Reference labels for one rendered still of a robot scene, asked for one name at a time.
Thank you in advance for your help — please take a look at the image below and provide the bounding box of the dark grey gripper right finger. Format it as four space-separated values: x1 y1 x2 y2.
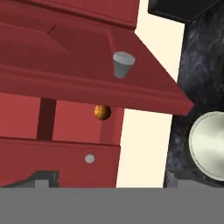
164 170 217 189

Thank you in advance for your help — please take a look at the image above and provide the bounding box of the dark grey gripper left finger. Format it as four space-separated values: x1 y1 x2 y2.
2 170 60 189

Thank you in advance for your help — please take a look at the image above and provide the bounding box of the pale white bowl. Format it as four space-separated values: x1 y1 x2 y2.
187 110 224 182

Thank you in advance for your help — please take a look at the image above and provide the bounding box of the red cabinet body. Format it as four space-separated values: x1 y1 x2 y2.
0 92 125 147

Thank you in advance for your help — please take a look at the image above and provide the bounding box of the grey cabinet door knob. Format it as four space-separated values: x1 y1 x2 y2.
112 51 137 80

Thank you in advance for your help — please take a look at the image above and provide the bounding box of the red drawer front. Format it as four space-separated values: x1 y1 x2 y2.
0 136 122 189

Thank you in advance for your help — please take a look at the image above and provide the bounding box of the grey drawer knob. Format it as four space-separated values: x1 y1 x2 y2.
84 153 95 165

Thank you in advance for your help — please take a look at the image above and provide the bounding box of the orange fruit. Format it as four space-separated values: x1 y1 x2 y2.
94 104 113 122

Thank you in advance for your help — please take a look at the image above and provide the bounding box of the black appliance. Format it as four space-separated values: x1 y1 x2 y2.
147 0 223 24

